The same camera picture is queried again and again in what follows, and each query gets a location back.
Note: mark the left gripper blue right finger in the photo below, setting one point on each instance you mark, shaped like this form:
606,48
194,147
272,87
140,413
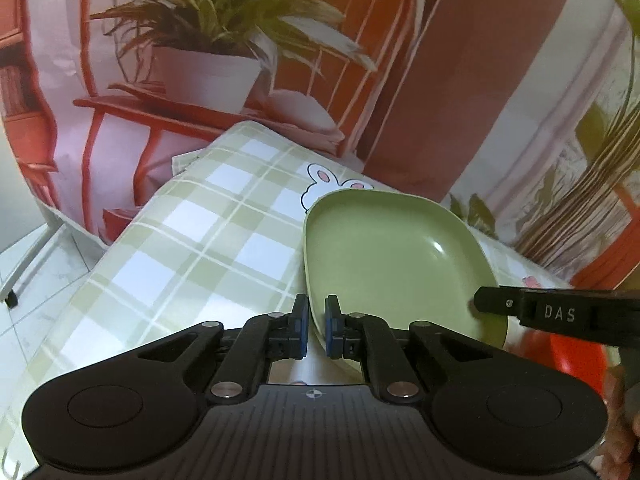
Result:
369,340

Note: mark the person's right hand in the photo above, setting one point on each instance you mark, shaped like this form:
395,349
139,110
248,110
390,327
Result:
622,437

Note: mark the white backdrop stand leg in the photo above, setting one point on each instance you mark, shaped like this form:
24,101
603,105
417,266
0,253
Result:
52,224

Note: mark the printed room backdrop cloth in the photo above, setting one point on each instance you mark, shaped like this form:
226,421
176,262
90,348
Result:
519,116

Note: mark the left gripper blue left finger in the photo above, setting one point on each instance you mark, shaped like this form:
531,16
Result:
247,353

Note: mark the green checkered tablecloth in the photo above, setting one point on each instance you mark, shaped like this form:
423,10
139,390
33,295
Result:
223,239

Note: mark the green square plate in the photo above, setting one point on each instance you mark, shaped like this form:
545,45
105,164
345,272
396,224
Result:
396,256

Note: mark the red plastic bowl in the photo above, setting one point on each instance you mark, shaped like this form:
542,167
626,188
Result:
581,359

